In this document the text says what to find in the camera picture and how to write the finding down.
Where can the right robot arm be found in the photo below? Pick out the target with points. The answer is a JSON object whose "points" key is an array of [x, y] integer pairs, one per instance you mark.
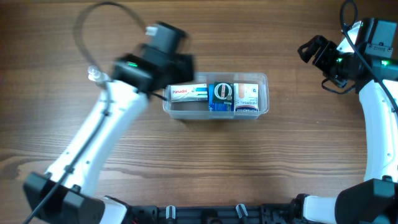
{"points": [[374, 73]]}

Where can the white plaster box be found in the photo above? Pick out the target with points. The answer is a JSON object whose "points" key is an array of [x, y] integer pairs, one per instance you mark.
{"points": [[246, 97]]}

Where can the blue box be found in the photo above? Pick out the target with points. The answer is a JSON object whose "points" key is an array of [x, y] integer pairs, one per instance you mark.
{"points": [[212, 106]]}

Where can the clear plastic container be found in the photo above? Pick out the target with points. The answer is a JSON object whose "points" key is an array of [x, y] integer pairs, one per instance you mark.
{"points": [[199, 109]]}

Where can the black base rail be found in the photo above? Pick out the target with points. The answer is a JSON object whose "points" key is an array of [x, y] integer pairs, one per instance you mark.
{"points": [[241, 213]]}

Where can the white calamol lotion bottle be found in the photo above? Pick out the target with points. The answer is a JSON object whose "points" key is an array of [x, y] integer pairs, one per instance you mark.
{"points": [[97, 76]]}

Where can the green Zam-Buk box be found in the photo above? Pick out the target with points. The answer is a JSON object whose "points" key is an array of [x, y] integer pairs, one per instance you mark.
{"points": [[223, 93]]}

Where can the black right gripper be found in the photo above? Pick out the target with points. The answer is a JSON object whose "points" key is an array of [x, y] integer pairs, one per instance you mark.
{"points": [[319, 62]]}

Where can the white green medicine box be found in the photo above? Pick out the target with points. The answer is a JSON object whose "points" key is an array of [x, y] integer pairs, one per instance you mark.
{"points": [[185, 93]]}

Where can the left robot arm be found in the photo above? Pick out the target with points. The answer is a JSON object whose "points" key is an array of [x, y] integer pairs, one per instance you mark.
{"points": [[65, 192]]}

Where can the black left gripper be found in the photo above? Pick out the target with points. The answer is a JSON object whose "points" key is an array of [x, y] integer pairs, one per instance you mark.
{"points": [[181, 66]]}

